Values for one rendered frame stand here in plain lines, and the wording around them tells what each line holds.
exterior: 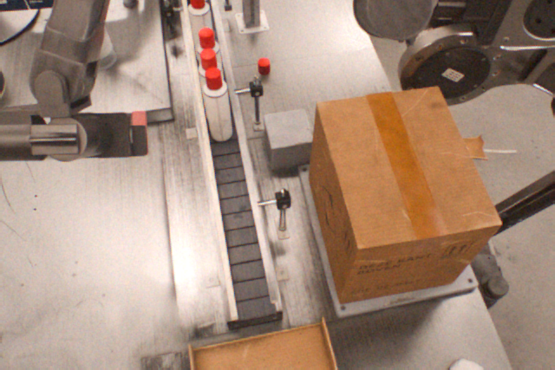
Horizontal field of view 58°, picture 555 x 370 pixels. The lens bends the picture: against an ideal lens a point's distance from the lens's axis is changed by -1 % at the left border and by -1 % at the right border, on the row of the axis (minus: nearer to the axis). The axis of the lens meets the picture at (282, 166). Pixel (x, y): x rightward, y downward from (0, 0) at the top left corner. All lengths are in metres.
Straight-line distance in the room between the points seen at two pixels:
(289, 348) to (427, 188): 0.41
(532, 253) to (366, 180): 1.46
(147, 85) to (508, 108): 1.81
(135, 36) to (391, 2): 0.97
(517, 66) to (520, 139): 1.50
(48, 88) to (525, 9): 0.57
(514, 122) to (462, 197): 1.73
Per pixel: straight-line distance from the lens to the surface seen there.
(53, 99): 0.65
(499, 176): 2.37
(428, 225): 0.83
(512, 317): 2.10
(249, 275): 1.02
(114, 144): 0.77
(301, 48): 1.46
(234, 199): 1.10
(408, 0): 0.61
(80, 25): 0.65
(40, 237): 1.22
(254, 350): 1.03
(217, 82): 1.04
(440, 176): 0.89
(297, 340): 1.03
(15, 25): 1.60
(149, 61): 1.39
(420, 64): 0.99
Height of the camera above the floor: 1.83
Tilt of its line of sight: 57 degrees down
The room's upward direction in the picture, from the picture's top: 1 degrees clockwise
